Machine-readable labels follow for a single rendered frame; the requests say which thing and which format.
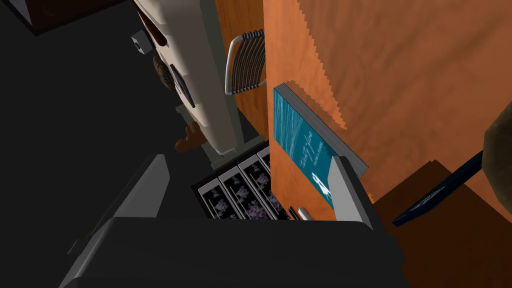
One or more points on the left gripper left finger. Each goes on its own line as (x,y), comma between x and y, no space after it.
(144,192)

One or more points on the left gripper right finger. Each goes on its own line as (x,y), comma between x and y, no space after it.
(347,192)

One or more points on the teal book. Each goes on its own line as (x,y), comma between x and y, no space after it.
(300,140)

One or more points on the dark blue book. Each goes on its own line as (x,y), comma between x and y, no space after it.
(440,192)

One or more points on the floral panel screen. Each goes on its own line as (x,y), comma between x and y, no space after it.
(240,192)

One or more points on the orange wooden table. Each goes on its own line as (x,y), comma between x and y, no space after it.
(400,72)

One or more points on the olive rounded object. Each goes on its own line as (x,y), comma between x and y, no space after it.
(499,160)

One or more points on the grey slatted chair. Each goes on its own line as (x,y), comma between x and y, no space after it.
(246,62)

